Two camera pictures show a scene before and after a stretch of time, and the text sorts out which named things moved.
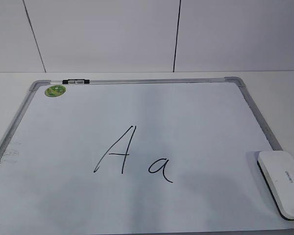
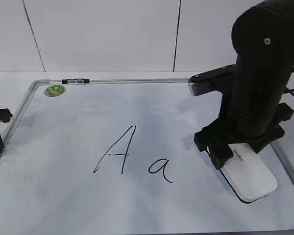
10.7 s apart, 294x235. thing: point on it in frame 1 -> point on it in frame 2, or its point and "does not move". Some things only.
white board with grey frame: x=164 y=156 does not move
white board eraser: x=283 y=171 -> x=248 y=175
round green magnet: x=54 y=91 does not move
